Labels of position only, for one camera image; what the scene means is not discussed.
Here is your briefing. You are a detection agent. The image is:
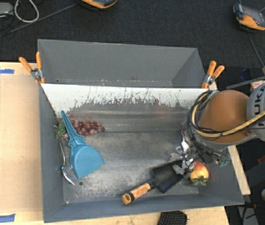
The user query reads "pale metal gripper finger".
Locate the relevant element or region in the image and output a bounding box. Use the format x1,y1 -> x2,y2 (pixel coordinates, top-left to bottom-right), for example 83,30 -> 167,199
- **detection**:
169,145 -> 185,162
172,158 -> 193,175

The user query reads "red and yellow toy apple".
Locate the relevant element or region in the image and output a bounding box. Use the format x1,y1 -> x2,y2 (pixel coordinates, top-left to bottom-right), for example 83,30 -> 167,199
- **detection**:
188,160 -> 210,187

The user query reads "grey metal bin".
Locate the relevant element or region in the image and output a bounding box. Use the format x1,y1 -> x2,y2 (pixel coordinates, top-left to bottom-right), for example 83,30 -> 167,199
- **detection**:
37,38 -> 245,224

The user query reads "black hairbrush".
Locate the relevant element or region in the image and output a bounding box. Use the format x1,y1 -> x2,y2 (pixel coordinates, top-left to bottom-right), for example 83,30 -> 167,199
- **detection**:
157,210 -> 190,225

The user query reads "blue plastic scoop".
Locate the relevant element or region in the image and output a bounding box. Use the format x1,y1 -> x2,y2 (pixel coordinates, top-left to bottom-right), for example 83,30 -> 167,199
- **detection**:
60,110 -> 106,180

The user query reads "purple toy grape bunch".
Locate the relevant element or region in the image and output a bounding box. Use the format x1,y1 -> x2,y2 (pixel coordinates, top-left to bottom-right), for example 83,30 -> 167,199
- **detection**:
54,119 -> 106,140

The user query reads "silver curved metal tool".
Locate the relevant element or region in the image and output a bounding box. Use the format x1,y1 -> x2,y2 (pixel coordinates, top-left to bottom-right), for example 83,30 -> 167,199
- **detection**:
59,141 -> 76,186

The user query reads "brown cardboard board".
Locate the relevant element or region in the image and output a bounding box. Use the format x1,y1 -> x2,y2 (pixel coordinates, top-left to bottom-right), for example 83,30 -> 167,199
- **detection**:
0,74 -> 44,215

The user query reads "orange-handled black trowel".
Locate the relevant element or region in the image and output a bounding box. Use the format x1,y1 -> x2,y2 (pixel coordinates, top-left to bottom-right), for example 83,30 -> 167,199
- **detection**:
121,164 -> 185,206

